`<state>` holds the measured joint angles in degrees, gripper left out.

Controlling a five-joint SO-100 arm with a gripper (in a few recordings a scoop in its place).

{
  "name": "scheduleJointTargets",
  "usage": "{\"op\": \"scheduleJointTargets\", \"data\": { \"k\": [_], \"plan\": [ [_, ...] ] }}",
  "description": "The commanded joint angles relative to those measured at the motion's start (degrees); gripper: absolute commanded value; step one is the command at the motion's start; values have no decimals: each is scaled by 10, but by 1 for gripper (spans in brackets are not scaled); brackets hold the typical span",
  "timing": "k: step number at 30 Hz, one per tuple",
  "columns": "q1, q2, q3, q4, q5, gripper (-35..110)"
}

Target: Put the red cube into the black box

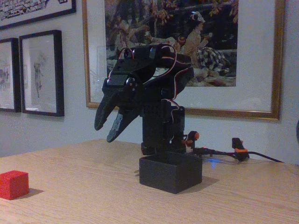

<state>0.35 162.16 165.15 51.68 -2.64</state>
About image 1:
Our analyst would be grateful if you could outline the red white servo wire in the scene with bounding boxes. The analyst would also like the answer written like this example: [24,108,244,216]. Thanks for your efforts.
[118,44,187,143]

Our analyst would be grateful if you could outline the black power cable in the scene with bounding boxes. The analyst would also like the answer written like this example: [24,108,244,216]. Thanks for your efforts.
[193,147,285,163]

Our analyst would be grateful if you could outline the black framed faint drawing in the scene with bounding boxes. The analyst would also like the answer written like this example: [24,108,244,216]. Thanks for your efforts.
[0,37,22,113]

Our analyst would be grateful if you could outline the black box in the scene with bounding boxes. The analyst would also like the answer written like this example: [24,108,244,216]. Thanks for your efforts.
[139,151,203,195]

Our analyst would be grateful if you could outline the gold framed painting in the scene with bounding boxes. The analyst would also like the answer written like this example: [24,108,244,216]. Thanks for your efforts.
[81,0,286,121]

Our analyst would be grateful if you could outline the motor controller board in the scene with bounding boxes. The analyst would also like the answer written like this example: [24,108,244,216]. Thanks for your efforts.
[185,143,199,155]

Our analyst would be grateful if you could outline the black clamp round orange knob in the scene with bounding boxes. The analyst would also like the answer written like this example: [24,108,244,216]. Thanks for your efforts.
[183,130,200,150]

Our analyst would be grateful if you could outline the black clamp orange band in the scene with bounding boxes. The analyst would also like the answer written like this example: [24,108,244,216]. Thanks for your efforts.
[231,137,250,162]

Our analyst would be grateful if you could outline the black framed line print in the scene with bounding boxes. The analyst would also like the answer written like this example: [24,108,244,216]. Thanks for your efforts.
[0,0,77,31]

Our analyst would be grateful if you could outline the red cube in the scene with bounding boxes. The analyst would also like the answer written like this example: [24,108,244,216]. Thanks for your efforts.
[0,170,30,201]

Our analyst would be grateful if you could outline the black framed figure sketch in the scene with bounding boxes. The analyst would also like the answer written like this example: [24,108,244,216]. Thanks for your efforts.
[19,29,65,118]

